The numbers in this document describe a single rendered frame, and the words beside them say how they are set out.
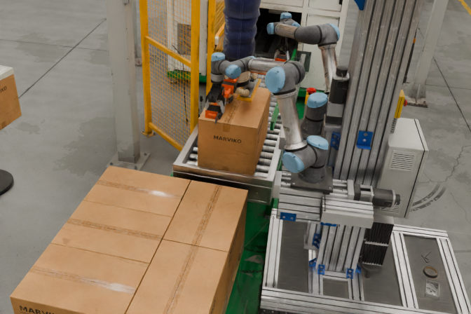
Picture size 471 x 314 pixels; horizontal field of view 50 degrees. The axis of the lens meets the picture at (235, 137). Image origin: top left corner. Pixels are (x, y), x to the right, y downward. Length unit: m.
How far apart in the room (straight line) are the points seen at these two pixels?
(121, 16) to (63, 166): 1.47
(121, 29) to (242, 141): 1.33
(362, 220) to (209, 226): 0.95
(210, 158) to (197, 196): 0.32
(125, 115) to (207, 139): 1.12
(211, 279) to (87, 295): 0.64
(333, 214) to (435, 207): 1.99
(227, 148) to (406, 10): 1.54
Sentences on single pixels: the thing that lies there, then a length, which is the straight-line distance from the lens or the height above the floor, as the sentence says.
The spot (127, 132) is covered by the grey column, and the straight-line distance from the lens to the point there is 4.43.
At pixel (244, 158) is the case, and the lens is 3.45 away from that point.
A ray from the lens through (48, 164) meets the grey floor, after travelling 4.75.
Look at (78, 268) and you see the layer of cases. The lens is 2.95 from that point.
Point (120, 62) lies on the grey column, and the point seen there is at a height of 0.98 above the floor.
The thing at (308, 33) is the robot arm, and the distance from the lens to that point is 3.10.
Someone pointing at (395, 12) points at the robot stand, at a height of 1.93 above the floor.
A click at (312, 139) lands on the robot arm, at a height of 1.27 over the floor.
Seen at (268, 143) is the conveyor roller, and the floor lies 0.54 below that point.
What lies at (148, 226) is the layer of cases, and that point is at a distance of 3.14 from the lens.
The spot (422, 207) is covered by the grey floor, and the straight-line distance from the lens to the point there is 4.53.
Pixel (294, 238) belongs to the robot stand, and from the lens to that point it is 3.61.
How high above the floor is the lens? 2.63
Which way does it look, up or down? 32 degrees down
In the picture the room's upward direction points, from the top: 4 degrees clockwise
